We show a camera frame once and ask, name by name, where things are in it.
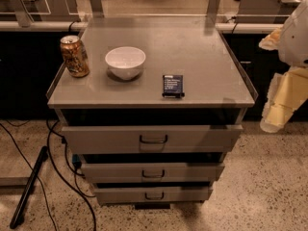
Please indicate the grey drawer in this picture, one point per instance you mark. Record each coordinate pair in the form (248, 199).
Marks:
(152, 172)
(151, 139)
(111, 196)

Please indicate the black bar on floor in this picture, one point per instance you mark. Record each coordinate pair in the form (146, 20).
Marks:
(18, 216)

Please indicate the grey middle drawer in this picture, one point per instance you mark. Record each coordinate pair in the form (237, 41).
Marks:
(152, 172)

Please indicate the white horizontal rail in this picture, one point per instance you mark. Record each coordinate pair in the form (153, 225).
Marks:
(43, 26)

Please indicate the dark blue small box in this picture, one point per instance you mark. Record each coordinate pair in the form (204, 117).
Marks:
(173, 86)

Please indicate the white ceramic bowl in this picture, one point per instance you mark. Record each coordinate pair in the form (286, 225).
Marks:
(125, 62)

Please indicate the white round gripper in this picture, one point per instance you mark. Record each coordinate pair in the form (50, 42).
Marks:
(295, 40)

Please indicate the orange soda can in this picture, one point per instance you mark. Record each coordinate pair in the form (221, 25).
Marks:
(75, 56)

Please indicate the grey metal drawer cabinet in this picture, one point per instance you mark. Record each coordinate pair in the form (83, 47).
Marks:
(217, 90)

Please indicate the grey top drawer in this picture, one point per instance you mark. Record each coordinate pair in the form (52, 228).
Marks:
(151, 139)

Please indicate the grey bottom drawer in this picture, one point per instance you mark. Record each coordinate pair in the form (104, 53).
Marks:
(111, 196)

